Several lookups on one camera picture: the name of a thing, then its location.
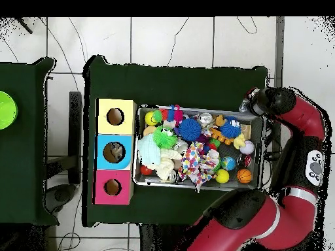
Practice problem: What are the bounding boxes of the yellow smiley ball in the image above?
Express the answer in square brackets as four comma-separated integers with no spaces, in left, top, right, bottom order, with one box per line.
[144,111,158,127]

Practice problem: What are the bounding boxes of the green plastic bowl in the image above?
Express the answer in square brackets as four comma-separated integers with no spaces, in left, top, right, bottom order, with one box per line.
[0,90,18,131]

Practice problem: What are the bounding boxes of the dark green table cloth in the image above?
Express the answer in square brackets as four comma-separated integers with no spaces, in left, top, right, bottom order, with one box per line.
[82,54,269,227]
[0,56,60,226]

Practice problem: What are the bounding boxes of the wooden three-hole box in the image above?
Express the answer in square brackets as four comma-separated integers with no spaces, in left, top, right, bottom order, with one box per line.
[92,97,138,205]

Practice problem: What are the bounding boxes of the green spiky rubber ball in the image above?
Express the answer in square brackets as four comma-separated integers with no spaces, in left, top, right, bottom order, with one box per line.
[152,125,179,150]

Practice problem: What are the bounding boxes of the dark slanted rod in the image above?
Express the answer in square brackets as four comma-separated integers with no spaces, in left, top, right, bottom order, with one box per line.
[15,17,34,35]

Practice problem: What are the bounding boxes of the black power cable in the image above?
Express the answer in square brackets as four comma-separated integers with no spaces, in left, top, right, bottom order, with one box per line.
[262,148,283,161]

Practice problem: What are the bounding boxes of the colourful polka-dot cloth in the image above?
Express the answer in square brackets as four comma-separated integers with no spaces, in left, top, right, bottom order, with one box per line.
[178,141,221,193]

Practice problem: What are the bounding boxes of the mint green cloth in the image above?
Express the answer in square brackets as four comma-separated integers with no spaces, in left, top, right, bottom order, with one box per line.
[137,134,162,168]

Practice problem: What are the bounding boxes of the crushed clear plastic bottle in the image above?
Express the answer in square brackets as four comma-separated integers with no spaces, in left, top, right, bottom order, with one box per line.
[238,99,251,113]

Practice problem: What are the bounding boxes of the blue spiky rubber ball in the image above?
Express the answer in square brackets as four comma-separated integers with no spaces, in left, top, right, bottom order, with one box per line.
[178,118,202,142]

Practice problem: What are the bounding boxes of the white baseball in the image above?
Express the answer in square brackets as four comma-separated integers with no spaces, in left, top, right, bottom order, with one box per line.
[239,140,255,156]

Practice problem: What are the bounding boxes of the rainbow spiky caterpillar toy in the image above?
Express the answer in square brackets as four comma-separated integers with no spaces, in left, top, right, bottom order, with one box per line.
[153,104,185,126]

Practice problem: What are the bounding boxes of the shallow silver mesh bin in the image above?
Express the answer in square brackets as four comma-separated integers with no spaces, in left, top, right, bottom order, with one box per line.
[132,104,266,193]

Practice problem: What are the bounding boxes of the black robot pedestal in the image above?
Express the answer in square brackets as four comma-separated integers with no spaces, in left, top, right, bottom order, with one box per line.
[139,224,194,251]

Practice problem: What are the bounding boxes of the cream knit cloth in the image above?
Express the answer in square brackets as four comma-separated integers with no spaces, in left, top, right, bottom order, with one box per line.
[155,148,183,181]

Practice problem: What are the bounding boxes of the silver-top drink can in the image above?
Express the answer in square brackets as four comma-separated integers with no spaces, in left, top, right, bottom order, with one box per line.
[198,112,214,128]

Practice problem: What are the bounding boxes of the black upright panel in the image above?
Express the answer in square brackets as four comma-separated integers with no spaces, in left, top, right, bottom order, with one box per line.
[67,91,83,185]

